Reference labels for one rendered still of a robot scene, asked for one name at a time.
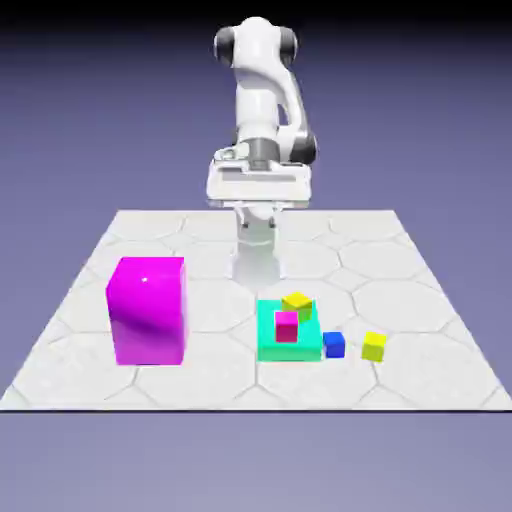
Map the small pink cube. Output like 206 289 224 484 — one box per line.
274 310 300 344

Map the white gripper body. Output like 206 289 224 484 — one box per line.
206 158 313 210

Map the large teal box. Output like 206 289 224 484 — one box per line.
255 299 324 363

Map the small blue cube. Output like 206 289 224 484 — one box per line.
322 331 346 359

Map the large magenta box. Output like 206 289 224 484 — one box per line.
105 256 189 367

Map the small yellow cube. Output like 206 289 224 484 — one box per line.
280 291 314 324
360 330 388 363

